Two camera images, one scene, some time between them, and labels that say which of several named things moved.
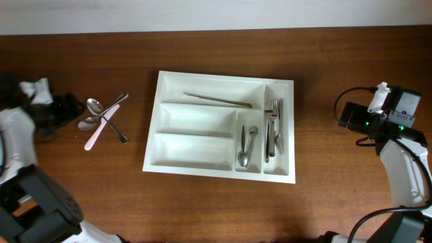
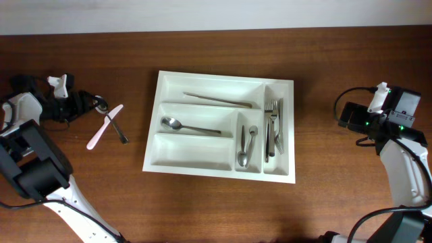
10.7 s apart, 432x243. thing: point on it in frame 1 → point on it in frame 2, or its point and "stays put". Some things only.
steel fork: (273, 115) stays put
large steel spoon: (90, 122) → (173, 124)
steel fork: (268, 111) stays put
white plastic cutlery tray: (223, 127) stays put
